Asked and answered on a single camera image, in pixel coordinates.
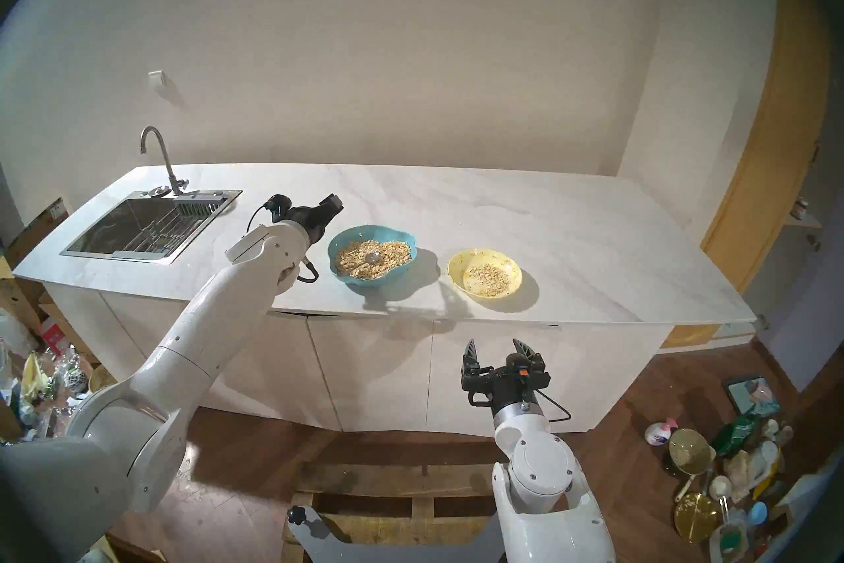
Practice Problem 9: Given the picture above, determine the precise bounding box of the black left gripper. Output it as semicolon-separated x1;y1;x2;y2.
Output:
289;193;345;248

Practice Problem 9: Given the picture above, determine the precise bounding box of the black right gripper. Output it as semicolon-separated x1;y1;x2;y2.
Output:
460;337;550;415

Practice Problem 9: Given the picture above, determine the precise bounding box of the small oat cereal heap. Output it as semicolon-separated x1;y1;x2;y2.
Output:
464;264;510;297

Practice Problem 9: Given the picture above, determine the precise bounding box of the large oat cereal heap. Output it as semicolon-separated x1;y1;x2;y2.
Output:
335;240;413;279

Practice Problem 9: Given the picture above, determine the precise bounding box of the blue flower-shaped bowl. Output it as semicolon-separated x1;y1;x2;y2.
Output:
328;225;417;289

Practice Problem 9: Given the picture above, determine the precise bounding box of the yellow floral bowl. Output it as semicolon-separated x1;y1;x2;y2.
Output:
448;248;523;298

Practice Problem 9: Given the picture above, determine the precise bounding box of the white and green scoop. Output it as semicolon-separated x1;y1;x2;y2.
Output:
709;506;749;563

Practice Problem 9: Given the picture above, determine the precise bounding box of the white counter cabinet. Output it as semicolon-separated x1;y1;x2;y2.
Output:
40;281;673;437

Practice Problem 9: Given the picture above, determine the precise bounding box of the wooden pallet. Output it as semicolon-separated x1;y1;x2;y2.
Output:
284;461;508;563

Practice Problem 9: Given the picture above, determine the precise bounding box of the curved metal faucet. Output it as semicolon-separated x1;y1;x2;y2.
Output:
139;126;190;196

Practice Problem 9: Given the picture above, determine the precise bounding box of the metal sink drain rack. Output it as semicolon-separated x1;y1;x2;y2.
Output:
115;217;202;254

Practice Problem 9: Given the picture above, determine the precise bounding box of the white pink-capped bottle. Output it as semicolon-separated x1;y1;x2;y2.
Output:
645;418;680;446

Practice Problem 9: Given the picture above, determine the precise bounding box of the stainless steel sink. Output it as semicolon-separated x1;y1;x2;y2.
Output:
60;189;243;266

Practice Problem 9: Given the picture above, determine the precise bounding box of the black framed picture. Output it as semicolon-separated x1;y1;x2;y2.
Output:
723;376;772;414

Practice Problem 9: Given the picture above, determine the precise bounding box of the green snack bag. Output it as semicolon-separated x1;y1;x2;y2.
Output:
709;413;779;457

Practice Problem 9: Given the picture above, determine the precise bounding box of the gold round plate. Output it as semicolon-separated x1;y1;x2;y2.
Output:
673;492;721;544

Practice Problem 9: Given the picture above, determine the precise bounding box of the wicker basket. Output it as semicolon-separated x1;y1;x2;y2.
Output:
88;364;121;395

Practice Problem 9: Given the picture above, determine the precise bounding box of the white jug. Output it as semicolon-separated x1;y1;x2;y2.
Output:
752;440;783;483

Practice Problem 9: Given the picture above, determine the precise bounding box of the brown cardboard box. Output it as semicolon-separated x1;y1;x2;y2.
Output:
3;197;70;269

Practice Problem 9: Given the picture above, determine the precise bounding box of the red box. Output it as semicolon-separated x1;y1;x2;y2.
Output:
40;314;67;353

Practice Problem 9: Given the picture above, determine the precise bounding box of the wooden door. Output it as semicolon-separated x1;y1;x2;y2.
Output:
659;0;831;348

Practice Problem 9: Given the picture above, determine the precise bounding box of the white plastic bag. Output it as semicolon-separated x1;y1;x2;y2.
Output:
0;308;37;358

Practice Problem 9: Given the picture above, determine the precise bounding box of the yellow-green bag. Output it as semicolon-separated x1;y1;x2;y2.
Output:
20;351;50;401

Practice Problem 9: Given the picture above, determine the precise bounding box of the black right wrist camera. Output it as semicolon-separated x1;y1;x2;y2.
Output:
506;362;550;386

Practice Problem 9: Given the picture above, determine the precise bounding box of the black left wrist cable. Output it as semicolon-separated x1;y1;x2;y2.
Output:
246;205;320;285

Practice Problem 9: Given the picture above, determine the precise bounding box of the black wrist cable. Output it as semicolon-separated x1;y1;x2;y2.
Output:
246;205;320;285
537;389;572;422

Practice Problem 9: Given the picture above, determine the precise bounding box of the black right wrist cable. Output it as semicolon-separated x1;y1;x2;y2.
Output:
537;389;572;422

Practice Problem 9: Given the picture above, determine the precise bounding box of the gold colander with handle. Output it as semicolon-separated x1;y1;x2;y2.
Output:
669;428;717;503

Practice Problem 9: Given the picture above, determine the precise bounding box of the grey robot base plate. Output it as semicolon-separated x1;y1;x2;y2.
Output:
288;506;505;563

